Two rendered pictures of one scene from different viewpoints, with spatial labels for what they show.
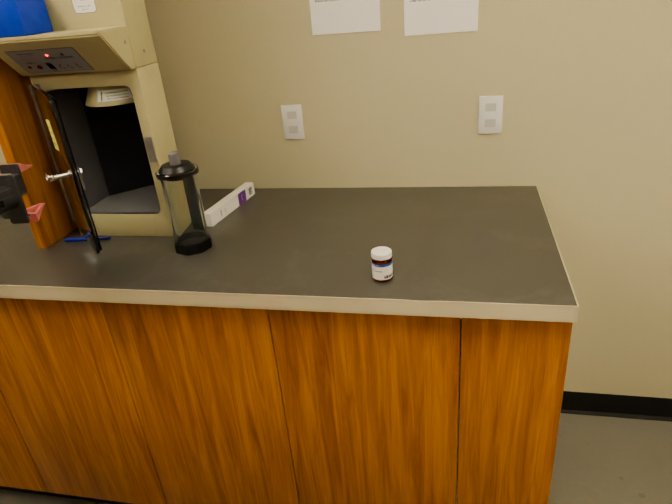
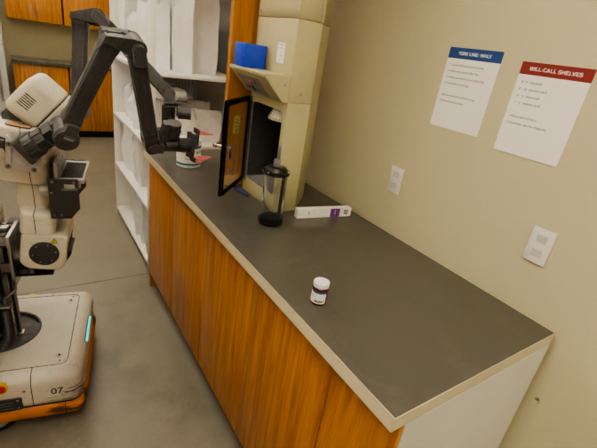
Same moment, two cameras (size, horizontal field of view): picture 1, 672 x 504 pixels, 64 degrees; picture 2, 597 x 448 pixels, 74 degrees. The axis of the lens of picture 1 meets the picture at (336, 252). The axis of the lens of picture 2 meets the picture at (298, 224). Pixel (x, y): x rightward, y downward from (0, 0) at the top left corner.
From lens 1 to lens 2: 0.71 m
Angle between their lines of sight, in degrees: 36
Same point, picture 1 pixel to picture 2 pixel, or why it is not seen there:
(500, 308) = (347, 373)
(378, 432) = (277, 407)
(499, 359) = (346, 418)
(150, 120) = (284, 136)
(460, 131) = (508, 247)
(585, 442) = not seen: outside the picture
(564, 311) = (385, 414)
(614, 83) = not seen: outside the picture
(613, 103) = not seen: outside the picture
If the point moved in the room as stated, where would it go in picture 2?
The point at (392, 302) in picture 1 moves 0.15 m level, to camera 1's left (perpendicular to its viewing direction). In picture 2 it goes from (297, 317) to (261, 292)
